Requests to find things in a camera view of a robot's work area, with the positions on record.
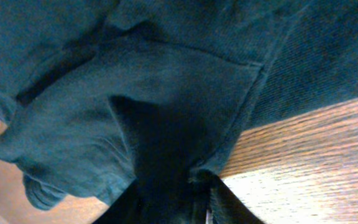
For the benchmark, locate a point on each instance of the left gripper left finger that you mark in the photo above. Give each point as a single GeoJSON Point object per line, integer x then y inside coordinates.
{"type": "Point", "coordinates": [125, 210]}

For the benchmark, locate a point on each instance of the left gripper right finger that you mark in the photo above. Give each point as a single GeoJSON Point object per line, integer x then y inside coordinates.
{"type": "Point", "coordinates": [226, 207]}

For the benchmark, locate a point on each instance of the black t-shirt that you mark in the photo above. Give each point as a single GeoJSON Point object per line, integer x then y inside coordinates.
{"type": "Point", "coordinates": [98, 94]}

